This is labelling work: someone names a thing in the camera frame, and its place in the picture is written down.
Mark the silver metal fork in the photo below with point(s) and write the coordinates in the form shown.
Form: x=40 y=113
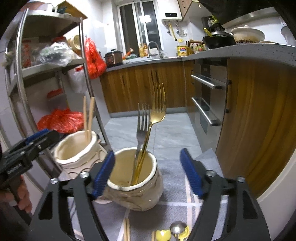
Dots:
x=143 y=117

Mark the white water heater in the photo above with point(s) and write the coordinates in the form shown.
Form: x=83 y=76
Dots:
x=169 y=10

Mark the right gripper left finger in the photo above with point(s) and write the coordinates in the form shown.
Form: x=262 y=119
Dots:
x=51 y=219

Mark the red plastic bag hanging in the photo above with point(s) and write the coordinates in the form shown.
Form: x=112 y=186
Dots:
x=95 y=64

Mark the white ceramic double utensil holder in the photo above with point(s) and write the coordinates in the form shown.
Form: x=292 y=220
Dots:
x=75 y=156

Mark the black wok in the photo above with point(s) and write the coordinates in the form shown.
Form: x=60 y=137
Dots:
x=217 y=39

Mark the gold metal fork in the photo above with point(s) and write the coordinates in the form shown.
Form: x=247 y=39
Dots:
x=156 y=115

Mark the silver metal spoon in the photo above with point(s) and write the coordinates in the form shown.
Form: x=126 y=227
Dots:
x=175 y=224

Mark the green yellow tulip spoon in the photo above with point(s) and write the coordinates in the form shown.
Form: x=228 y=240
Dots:
x=163 y=235

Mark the electric rice cooker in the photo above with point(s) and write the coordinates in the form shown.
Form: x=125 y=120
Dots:
x=113 y=58

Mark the metal storage shelf rack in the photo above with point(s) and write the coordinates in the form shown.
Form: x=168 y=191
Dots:
x=35 y=23

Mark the red plastic bag lower shelf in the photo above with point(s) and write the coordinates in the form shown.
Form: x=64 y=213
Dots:
x=63 y=121

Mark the built-in steel oven drawers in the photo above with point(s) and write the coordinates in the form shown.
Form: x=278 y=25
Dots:
x=210 y=82

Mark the grey plaid table cloth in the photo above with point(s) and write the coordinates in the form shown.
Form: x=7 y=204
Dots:
x=177 y=203

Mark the white casserole pot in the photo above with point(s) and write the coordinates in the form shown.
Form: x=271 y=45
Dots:
x=247 y=35

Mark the clear plastic bag on shelf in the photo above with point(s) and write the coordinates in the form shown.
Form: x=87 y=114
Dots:
x=59 y=53

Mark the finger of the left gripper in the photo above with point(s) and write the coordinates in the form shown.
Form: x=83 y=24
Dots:
x=36 y=135

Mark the window sliding door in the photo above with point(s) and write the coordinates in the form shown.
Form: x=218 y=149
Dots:
x=139 y=25

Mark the kitchen faucet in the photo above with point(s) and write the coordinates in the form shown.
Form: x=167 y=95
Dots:
x=154 y=50

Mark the wooden base cabinets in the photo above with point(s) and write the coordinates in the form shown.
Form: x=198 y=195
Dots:
x=258 y=130

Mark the yellow tin can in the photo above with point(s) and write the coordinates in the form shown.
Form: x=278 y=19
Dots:
x=182 y=51

